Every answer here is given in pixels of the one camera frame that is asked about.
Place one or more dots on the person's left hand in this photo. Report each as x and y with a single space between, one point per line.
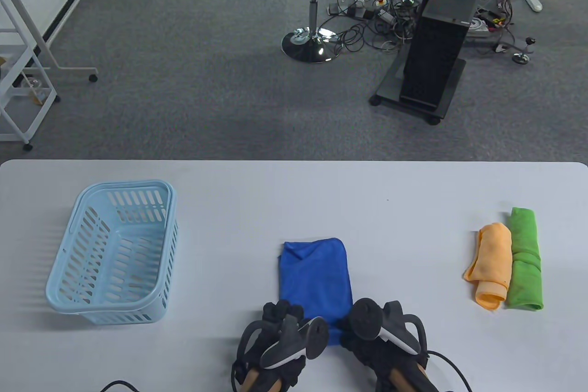
275 311

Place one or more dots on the green rectangular towel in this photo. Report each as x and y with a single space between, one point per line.
523 263

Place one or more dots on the person's right hand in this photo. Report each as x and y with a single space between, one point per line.
374 360

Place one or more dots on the light blue plastic basket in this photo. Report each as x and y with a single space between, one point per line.
110 310

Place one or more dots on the black and white controller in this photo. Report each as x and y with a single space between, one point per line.
314 334
365 318

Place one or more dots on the orange towel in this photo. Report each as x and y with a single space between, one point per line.
494 263

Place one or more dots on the blue towel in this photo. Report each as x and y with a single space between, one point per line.
317 277

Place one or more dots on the white shelf cart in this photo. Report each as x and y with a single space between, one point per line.
9 136

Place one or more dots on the person's right forearm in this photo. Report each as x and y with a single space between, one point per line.
413 380

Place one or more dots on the black computer tower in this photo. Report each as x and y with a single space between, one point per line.
436 42

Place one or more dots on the black rolling cart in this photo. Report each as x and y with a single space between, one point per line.
390 86

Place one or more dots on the grey power strip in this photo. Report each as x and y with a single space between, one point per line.
347 9

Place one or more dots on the person's left forearm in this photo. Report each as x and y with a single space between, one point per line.
259 380

